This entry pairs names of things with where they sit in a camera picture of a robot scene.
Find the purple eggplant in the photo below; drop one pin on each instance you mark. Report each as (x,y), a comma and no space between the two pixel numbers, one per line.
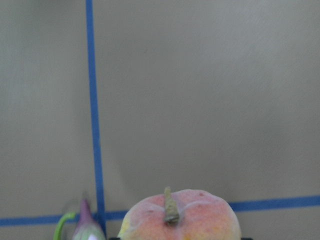
(87,228)

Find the yellow pink peach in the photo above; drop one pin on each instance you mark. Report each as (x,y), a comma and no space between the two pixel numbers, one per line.
(202,216)

